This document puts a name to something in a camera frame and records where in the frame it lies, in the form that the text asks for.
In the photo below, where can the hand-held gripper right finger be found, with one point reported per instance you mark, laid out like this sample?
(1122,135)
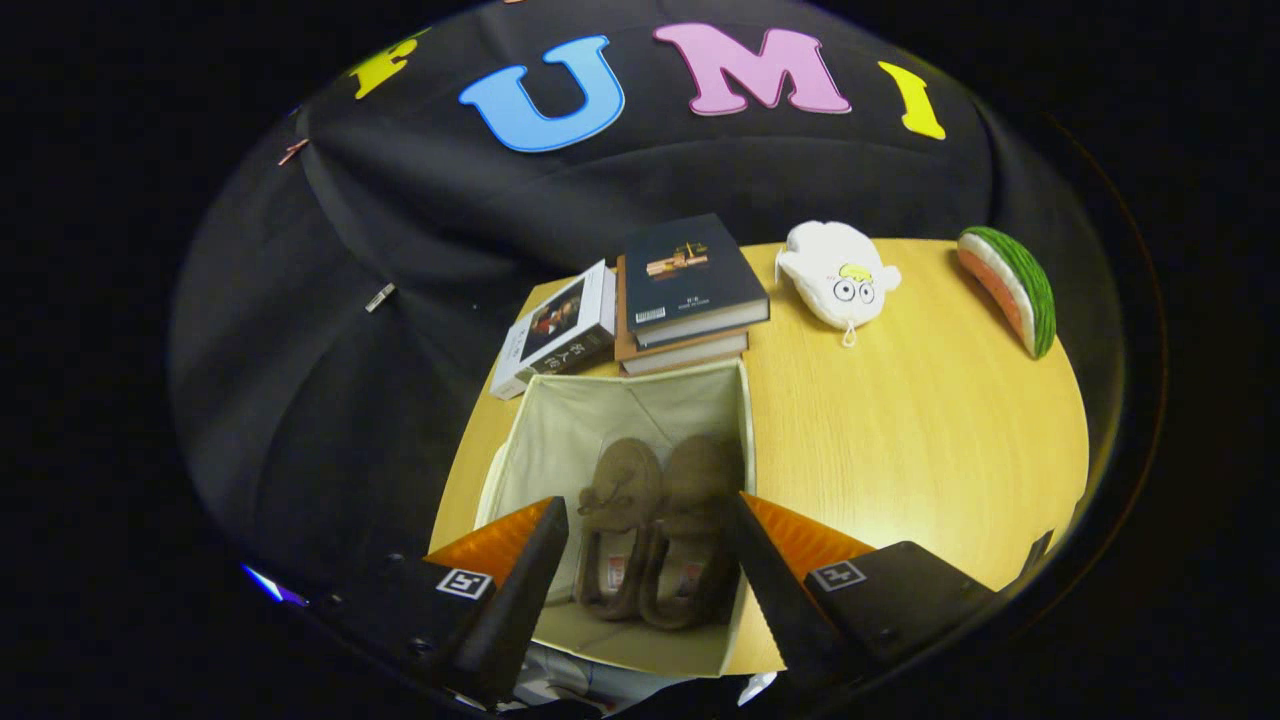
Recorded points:
(780,600)

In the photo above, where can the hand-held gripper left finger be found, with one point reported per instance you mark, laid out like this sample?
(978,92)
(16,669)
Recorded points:
(510,610)

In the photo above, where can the brown fuzzy shoe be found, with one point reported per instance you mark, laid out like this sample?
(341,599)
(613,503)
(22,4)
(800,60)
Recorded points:
(622,500)
(695,500)

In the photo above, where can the grey fabric storage box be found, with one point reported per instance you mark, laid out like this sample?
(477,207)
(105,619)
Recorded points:
(570,420)

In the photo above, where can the brown cover book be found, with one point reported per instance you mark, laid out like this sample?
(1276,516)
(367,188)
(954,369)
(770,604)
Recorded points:
(680,352)

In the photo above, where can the white portrait cover book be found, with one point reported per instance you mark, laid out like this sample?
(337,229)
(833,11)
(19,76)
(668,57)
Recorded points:
(560,325)

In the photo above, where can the white plush toy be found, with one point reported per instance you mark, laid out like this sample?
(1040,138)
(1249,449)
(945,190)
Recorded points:
(835,275)

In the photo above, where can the silver clip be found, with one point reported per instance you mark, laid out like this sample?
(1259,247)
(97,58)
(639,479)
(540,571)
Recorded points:
(379,297)

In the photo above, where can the dark cover book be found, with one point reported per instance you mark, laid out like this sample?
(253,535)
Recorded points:
(690,270)

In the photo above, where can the watermelon slice toy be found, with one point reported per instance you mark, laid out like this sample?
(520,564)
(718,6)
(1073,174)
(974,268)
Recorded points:
(1015,285)

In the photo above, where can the copper clip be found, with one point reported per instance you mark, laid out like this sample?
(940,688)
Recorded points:
(292,151)

